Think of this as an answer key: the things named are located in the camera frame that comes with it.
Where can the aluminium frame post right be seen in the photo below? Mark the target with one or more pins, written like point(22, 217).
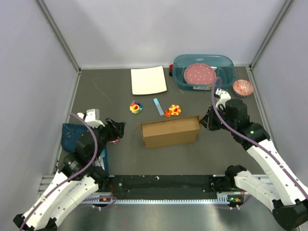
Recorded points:
point(275, 25)

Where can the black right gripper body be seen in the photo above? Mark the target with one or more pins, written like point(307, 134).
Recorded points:
point(216, 124)

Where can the brown cardboard box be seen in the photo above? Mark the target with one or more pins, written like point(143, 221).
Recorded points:
point(170, 132)

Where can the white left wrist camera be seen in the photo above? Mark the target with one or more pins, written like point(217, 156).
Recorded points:
point(92, 118)

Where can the aluminium frame post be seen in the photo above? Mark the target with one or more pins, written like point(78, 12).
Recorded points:
point(275, 25)
point(54, 27)

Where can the aluminium frame post left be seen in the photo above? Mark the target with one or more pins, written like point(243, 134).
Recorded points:
point(54, 27)

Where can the rainbow flower plush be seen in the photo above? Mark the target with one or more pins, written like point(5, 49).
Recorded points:
point(135, 107)

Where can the blue packet under arm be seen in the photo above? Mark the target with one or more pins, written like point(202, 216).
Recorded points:
point(102, 160)

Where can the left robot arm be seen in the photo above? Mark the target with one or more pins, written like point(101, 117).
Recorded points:
point(77, 177)

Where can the dark blue cloth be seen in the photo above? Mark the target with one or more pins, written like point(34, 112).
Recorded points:
point(71, 135)

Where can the blue highlighter marker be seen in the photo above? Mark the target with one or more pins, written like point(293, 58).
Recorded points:
point(158, 106)

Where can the orange maple leaf charm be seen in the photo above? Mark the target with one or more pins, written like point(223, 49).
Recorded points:
point(167, 113)

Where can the teal plastic basin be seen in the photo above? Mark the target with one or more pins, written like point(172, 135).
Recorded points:
point(222, 65)

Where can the yellow orange sunflower plush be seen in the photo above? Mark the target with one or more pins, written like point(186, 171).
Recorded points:
point(175, 110)

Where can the red capped small bottle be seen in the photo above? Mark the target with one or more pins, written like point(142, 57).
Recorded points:
point(171, 70)

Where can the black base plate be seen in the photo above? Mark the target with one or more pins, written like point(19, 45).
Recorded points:
point(207, 183)

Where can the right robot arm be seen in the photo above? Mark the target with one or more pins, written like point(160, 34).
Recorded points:
point(287, 198)

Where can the red patterned bowl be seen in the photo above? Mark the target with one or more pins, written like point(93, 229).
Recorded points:
point(243, 88)

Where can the pink dotted plate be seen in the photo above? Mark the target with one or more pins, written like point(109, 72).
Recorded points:
point(199, 74)

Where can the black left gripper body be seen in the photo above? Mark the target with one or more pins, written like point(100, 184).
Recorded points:
point(107, 134)

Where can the grey slotted cable duct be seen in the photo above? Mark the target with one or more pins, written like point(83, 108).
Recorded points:
point(220, 199)

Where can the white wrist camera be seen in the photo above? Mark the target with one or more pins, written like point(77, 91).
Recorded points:
point(92, 118)
point(222, 97)

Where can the white square plate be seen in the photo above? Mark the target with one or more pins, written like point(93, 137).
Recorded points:
point(147, 81)

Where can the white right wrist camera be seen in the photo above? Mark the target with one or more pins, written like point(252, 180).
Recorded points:
point(222, 97)

